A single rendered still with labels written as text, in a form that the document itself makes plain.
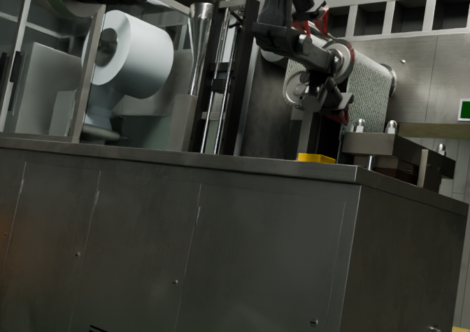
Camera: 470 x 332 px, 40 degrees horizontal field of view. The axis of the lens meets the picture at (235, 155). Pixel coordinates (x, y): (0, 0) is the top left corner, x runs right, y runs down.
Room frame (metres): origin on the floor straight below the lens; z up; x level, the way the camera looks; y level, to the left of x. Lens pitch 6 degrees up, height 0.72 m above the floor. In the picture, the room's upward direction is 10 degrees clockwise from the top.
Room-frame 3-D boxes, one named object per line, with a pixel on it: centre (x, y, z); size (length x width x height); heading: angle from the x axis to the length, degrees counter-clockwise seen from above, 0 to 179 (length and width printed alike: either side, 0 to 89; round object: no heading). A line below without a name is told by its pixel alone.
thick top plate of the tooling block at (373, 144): (1.94, -0.49, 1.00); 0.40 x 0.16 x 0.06; 137
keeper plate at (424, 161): (1.89, -0.57, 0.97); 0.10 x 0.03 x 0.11; 137
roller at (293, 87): (2.11, -0.25, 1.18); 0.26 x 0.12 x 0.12; 137
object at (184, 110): (2.51, 0.20, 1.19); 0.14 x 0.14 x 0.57
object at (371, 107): (1.99, -0.37, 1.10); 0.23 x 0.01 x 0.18; 137
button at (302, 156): (1.66, -0.21, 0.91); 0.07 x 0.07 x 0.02; 47
